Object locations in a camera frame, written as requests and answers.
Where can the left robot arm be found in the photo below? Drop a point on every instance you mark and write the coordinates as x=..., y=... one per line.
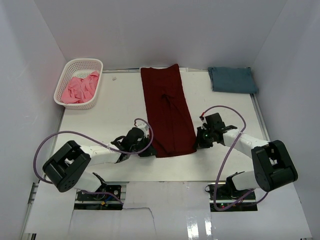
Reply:
x=67, y=168

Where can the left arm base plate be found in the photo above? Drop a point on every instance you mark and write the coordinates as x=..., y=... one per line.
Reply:
x=103, y=202

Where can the white paper sheet front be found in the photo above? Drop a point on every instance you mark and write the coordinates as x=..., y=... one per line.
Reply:
x=166, y=210

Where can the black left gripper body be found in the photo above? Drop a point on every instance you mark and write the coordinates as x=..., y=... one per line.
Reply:
x=142, y=144

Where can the folded teal t shirt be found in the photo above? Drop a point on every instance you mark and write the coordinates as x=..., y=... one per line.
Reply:
x=232, y=80

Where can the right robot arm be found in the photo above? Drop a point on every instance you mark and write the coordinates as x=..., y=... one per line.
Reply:
x=272, y=165

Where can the dark red t shirt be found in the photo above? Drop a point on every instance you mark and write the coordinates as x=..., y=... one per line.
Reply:
x=167, y=111

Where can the white plastic basket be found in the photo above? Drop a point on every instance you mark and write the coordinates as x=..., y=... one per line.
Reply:
x=80, y=67

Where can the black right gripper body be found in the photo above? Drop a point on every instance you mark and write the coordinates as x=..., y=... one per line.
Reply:
x=210, y=131

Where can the pink t shirt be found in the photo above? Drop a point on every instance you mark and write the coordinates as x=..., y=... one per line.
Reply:
x=80, y=90

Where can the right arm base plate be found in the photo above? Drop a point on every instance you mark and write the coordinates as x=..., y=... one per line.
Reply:
x=223, y=199

